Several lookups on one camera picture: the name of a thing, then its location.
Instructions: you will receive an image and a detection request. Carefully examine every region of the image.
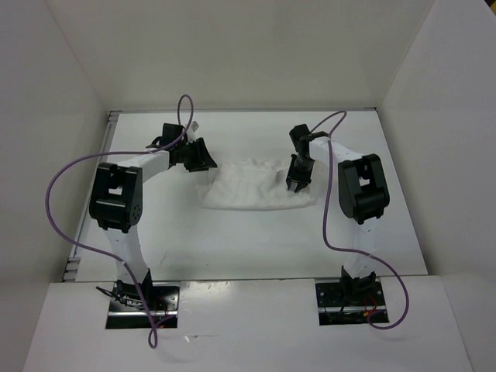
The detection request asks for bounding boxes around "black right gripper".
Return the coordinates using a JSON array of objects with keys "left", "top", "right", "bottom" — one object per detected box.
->
[{"left": 285, "top": 153, "right": 315, "bottom": 191}]

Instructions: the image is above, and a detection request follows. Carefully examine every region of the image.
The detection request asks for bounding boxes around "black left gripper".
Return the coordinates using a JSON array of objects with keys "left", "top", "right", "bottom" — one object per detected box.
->
[{"left": 175, "top": 137, "right": 217, "bottom": 172}]

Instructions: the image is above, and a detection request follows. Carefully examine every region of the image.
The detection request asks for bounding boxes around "white pleated skirt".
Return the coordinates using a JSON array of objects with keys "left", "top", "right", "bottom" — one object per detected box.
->
[{"left": 194, "top": 158, "right": 316, "bottom": 211}]

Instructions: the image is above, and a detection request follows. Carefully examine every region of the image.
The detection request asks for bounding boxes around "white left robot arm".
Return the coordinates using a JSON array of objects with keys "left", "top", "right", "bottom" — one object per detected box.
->
[{"left": 89, "top": 123, "right": 217, "bottom": 310}]

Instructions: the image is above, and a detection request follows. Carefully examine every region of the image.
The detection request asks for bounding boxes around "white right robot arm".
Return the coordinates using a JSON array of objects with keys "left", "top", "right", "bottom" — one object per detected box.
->
[{"left": 286, "top": 124, "right": 390, "bottom": 305}]

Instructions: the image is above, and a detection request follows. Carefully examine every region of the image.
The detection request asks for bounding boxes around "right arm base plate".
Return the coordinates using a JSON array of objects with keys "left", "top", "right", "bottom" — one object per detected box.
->
[{"left": 315, "top": 280, "right": 389, "bottom": 326}]

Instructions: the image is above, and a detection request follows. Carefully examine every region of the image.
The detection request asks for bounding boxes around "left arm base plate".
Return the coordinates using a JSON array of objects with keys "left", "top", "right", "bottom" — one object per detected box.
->
[{"left": 105, "top": 281, "right": 181, "bottom": 330}]

